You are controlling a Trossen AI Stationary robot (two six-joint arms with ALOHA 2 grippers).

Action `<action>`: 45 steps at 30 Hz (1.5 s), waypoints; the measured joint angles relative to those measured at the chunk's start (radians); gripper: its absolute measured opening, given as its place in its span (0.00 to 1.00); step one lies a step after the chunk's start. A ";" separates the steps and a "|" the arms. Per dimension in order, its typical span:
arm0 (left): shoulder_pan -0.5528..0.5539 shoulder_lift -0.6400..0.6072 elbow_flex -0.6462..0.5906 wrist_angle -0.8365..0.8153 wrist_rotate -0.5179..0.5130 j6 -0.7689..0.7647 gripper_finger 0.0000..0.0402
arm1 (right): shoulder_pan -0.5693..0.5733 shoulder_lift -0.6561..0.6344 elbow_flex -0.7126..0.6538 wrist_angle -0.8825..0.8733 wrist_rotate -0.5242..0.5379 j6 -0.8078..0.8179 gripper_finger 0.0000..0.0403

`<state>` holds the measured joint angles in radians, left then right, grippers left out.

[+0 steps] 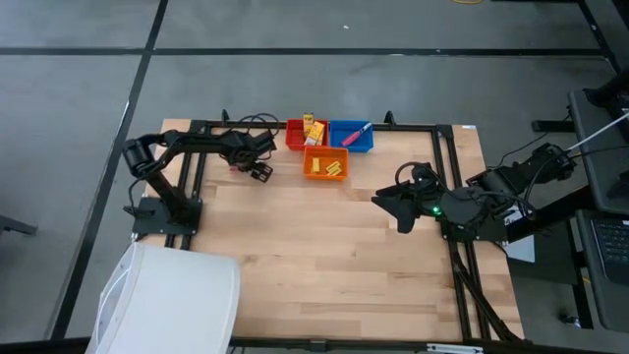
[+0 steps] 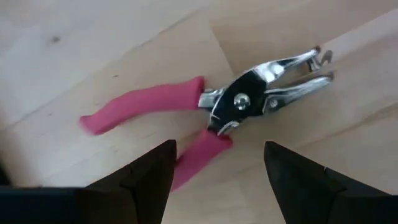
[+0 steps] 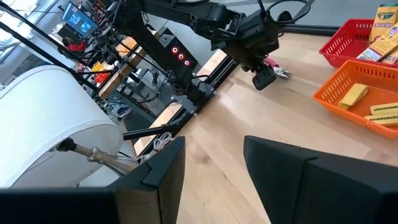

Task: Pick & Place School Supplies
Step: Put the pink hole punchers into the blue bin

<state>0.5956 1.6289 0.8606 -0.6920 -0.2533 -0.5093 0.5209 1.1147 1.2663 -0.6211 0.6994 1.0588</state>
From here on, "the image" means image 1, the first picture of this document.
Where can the dark grey laptop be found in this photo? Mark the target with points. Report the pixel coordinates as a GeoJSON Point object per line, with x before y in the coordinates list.
{"type": "Point", "coordinates": [614, 246]}

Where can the grey chair leg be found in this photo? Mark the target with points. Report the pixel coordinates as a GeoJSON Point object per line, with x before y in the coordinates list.
{"type": "Point", "coordinates": [15, 225]}

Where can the orange plastic bin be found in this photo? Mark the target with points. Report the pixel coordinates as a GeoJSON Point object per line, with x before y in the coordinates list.
{"type": "Point", "coordinates": [326, 154]}

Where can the dark grey side table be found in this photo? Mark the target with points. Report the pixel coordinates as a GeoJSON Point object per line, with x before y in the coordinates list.
{"type": "Point", "coordinates": [597, 162]}

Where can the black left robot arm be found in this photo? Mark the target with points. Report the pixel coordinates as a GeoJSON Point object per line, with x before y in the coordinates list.
{"type": "Point", "coordinates": [196, 140]}

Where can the black monitor stand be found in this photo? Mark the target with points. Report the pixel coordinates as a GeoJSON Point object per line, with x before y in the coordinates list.
{"type": "Point", "coordinates": [609, 91]}

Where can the white plastic storage container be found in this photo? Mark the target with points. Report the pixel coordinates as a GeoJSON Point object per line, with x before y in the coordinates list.
{"type": "Point", "coordinates": [172, 300]}

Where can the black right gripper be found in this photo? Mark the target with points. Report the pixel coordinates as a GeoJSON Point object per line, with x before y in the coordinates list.
{"type": "Point", "coordinates": [427, 196]}

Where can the black diagonal desk strut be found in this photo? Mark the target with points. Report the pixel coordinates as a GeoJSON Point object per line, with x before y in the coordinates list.
{"type": "Point", "coordinates": [555, 214]}

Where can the black frame clamp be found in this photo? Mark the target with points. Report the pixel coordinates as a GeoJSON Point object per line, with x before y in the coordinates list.
{"type": "Point", "coordinates": [225, 117]}
{"type": "Point", "coordinates": [389, 118]}

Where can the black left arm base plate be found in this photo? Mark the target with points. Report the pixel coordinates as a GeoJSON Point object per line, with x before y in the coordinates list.
{"type": "Point", "coordinates": [147, 221]}

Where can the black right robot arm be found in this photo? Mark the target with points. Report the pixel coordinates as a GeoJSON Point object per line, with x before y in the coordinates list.
{"type": "Point", "coordinates": [511, 174]}

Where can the white label strip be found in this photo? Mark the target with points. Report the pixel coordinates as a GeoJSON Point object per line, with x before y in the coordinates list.
{"type": "Point", "coordinates": [454, 348]}

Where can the black caster wheel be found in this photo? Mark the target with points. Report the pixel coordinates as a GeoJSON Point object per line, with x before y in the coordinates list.
{"type": "Point", "coordinates": [570, 319]}

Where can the black aluminium table frame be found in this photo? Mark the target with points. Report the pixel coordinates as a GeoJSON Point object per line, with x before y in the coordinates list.
{"type": "Point", "coordinates": [417, 127]}

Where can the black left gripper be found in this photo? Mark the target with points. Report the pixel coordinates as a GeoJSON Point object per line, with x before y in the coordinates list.
{"type": "Point", "coordinates": [250, 147]}

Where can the blue plastic bin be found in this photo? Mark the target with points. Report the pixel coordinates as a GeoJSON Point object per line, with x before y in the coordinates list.
{"type": "Point", "coordinates": [363, 142]}

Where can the black floor foot bar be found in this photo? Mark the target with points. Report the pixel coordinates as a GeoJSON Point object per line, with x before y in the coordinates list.
{"type": "Point", "coordinates": [550, 126]}

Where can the red plastic bin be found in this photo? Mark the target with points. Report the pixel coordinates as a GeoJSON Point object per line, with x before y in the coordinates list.
{"type": "Point", "coordinates": [295, 137]}

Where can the white paper sheet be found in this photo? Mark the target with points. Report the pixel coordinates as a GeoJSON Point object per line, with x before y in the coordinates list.
{"type": "Point", "coordinates": [523, 251]}

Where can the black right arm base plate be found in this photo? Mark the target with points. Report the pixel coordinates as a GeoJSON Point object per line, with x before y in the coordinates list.
{"type": "Point", "coordinates": [486, 236]}

